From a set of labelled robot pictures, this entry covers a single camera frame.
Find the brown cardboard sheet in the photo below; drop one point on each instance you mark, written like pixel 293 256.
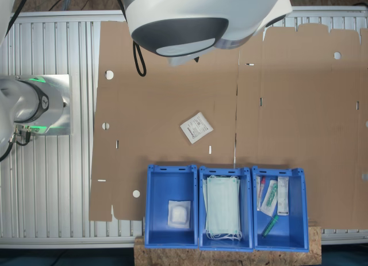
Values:
pixel 310 119
pixel 143 105

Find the blue bin holding syringes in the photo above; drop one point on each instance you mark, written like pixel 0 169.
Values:
pixel 296 208

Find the loose green syringe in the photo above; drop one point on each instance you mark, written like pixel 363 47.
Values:
pixel 269 226

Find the clear bag of cotton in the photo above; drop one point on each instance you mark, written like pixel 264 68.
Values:
pixel 179 214

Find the white printed cotton packet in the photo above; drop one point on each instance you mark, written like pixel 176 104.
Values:
pixel 196 128

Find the green syringe in clear packet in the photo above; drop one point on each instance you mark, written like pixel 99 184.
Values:
pixel 269 197

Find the blue bin holding masks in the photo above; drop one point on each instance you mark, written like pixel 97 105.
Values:
pixel 245 208

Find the blue bin holding cotton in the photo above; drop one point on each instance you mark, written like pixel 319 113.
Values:
pixel 161 231

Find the red tube in clear packet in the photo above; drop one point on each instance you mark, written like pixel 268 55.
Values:
pixel 259 192

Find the long white printed packet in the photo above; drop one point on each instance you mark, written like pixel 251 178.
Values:
pixel 283 197

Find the chipboard wood block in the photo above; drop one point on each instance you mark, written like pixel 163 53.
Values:
pixel 230 258

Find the stack of pale masks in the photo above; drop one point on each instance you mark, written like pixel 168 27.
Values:
pixel 222 205

